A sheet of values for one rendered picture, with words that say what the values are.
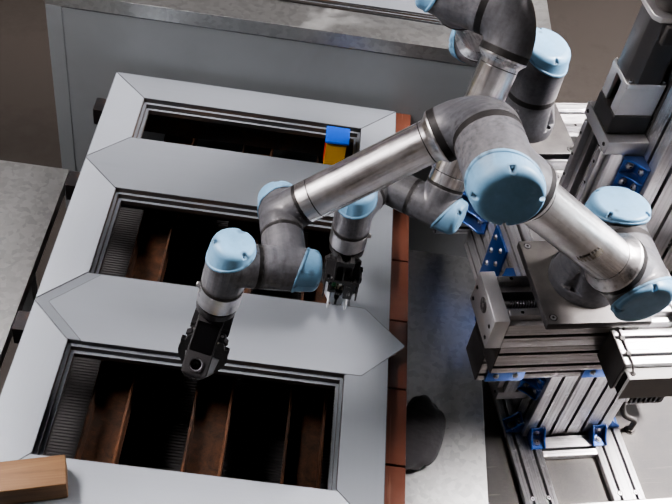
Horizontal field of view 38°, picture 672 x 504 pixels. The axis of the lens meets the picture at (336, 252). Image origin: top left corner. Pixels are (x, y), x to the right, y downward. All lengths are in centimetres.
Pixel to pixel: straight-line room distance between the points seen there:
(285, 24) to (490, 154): 112
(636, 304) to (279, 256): 64
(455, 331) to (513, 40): 80
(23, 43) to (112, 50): 160
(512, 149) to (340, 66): 113
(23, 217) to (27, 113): 149
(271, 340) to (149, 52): 94
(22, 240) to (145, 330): 46
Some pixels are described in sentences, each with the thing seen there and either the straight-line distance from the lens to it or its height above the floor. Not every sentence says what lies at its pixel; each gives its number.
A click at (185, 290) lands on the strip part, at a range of 209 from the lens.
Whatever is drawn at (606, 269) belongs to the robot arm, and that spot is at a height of 128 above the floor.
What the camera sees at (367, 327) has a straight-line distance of 207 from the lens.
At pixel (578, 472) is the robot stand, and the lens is 279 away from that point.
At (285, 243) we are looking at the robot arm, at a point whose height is 127.
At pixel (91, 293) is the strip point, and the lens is 209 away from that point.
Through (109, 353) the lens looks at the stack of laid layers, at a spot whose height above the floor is 83.
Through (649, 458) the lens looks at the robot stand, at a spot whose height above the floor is 21.
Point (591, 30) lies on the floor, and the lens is 481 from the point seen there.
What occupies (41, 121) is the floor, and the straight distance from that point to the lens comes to 382.
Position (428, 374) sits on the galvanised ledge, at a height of 68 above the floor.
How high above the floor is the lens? 246
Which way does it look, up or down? 47 degrees down
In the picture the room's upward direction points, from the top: 11 degrees clockwise
